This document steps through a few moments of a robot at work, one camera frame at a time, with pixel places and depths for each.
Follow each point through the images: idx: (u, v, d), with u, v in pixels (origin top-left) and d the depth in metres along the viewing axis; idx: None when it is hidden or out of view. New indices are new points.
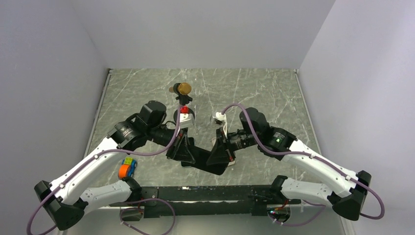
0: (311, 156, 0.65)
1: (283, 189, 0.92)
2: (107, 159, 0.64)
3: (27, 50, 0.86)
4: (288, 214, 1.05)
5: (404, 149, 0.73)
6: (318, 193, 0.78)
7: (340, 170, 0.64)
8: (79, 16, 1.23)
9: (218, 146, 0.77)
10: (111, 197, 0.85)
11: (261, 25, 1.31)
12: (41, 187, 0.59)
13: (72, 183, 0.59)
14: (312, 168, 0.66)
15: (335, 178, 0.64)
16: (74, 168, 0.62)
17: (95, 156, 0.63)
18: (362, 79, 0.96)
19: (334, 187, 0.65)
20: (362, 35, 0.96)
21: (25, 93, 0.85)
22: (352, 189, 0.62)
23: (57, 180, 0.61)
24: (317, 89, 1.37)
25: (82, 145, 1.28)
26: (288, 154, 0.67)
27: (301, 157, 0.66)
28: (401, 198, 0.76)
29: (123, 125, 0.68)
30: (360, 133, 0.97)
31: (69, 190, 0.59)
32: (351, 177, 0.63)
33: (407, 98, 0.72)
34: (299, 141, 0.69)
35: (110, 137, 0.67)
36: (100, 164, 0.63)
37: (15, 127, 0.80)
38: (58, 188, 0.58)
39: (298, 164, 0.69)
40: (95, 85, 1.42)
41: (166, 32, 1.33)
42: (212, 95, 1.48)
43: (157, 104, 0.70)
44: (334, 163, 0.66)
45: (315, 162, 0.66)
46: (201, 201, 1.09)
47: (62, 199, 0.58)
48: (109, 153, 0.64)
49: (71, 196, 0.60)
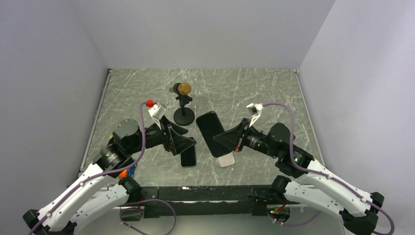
0: (329, 177, 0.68)
1: (287, 193, 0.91)
2: (93, 185, 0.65)
3: (28, 50, 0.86)
4: (288, 214, 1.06)
5: (404, 149, 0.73)
6: (329, 206, 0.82)
7: (356, 192, 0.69)
8: (79, 16, 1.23)
9: (235, 129, 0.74)
10: (106, 207, 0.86)
11: (261, 25, 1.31)
12: (28, 216, 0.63)
13: (59, 211, 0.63)
14: (329, 189, 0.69)
15: (352, 199, 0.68)
16: (60, 195, 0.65)
17: (80, 184, 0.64)
18: (362, 79, 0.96)
19: (350, 207, 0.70)
20: (362, 35, 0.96)
21: (25, 93, 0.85)
22: (367, 210, 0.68)
23: (45, 208, 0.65)
24: (317, 89, 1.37)
25: (82, 145, 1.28)
26: (307, 174, 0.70)
27: (318, 177, 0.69)
28: (401, 198, 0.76)
29: (108, 150, 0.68)
30: (360, 133, 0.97)
31: (57, 217, 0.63)
32: (366, 199, 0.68)
33: (408, 98, 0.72)
34: (316, 161, 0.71)
35: (96, 164, 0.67)
36: (85, 191, 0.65)
37: (15, 127, 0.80)
38: (45, 217, 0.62)
39: (314, 183, 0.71)
40: (95, 85, 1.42)
41: (166, 32, 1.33)
42: (212, 95, 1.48)
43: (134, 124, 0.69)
44: (350, 184, 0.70)
45: (333, 183, 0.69)
46: (200, 201, 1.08)
47: (49, 226, 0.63)
48: (95, 179, 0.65)
49: (59, 222, 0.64)
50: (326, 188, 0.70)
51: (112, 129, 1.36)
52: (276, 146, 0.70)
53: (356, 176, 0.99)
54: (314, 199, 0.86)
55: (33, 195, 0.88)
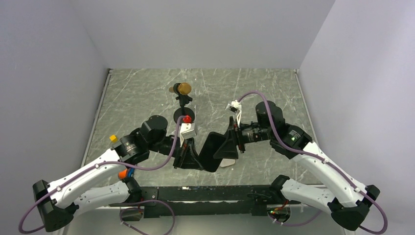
0: (325, 161, 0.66)
1: (283, 189, 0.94)
2: (106, 171, 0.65)
3: (27, 50, 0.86)
4: (288, 214, 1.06)
5: (404, 150, 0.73)
6: (319, 199, 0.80)
7: (350, 181, 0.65)
8: (79, 16, 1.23)
9: (228, 138, 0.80)
10: (108, 199, 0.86)
11: (261, 25, 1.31)
12: (39, 187, 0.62)
13: (69, 188, 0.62)
14: (321, 173, 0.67)
15: (344, 188, 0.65)
16: (73, 173, 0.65)
17: (95, 166, 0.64)
18: (362, 79, 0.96)
19: (341, 196, 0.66)
20: (362, 35, 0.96)
21: (26, 93, 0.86)
22: (359, 201, 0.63)
23: (56, 182, 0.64)
24: (317, 89, 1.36)
25: (82, 145, 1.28)
26: (301, 155, 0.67)
27: (313, 160, 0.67)
28: (401, 198, 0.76)
29: (127, 139, 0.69)
30: (360, 133, 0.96)
31: (65, 194, 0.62)
32: (360, 190, 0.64)
33: (408, 98, 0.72)
34: (314, 144, 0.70)
35: (114, 150, 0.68)
36: (99, 175, 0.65)
37: (15, 127, 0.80)
38: (55, 190, 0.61)
39: (308, 166, 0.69)
40: (95, 85, 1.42)
41: (167, 33, 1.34)
42: (212, 95, 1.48)
43: (165, 120, 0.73)
44: (345, 173, 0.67)
45: (328, 168, 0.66)
46: (201, 201, 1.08)
47: (57, 201, 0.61)
48: (109, 165, 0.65)
49: (65, 200, 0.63)
50: (319, 172, 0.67)
51: (111, 129, 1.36)
52: (266, 120, 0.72)
53: (355, 176, 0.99)
54: (307, 193, 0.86)
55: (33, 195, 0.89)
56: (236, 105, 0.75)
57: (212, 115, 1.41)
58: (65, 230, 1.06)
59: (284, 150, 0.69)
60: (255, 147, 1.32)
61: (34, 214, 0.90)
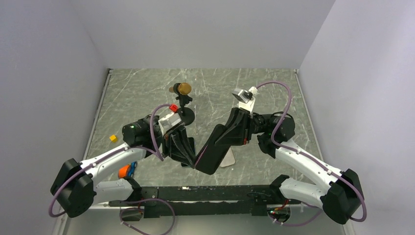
0: (297, 152, 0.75)
1: (280, 187, 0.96)
2: (133, 153, 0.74)
3: (27, 50, 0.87)
4: (288, 214, 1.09)
5: (404, 151, 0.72)
6: (313, 194, 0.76)
7: (323, 165, 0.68)
8: (79, 16, 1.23)
9: (240, 124, 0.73)
10: (116, 192, 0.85)
11: (261, 26, 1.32)
12: (71, 164, 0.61)
13: (103, 165, 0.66)
14: (297, 163, 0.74)
15: (317, 173, 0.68)
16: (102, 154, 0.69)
17: (125, 148, 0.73)
18: (361, 79, 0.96)
19: (319, 182, 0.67)
20: (362, 35, 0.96)
21: (26, 93, 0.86)
22: (332, 182, 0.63)
23: (87, 161, 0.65)
24: (317, 89, 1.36)
25: (82, 145, 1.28)
26: (279, 149, 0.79)
27: (288, 152, 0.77)
28: (400, 199, 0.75)
29: None
30: (361, 133, 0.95)
31: (100, 170, 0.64)
32: (333, 172, 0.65)
33: (408, 97, 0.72)
34: (292, 143, 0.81)
35: None
36: (126, 156, 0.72)
37: (15, 127, 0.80)
38: (91, 165, 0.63)
39: (289, 161, 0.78)
40: (95, 85, 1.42)
41: (166, 33, 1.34)
42: (212, 95, 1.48)
43: (129, 128, 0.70)
44: (320, 160, 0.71)
45: (301, 157, 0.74)
46: (201, 201, 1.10)
47: (92, 176, 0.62)
48: (135, 149, 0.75)
49: (97, 177, 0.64)
50: (296, 163, 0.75)
51: (111, 129, 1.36)
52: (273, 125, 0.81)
53: None
54: (296, 187, 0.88)
55: (32, 196, 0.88)
56: (253, 92, 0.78)
57: (212, 114, 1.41)
58: (65, 230, 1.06)
59: (265, 149, 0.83)
60: (256, 147, 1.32)
61: (34, 215, 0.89)
